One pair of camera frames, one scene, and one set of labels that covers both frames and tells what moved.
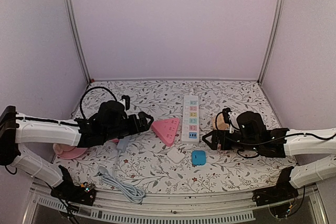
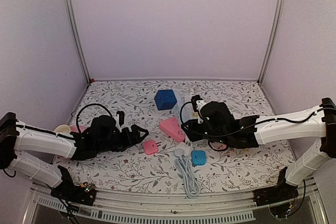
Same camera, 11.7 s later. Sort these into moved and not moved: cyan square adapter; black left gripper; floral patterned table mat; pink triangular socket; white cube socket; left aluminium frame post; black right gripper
Moved: white cube socket; pink triangular socket; black left gripper; black right gripper
Not moved: cyan square adapter; left aluminium frame post; floral patterned table mat
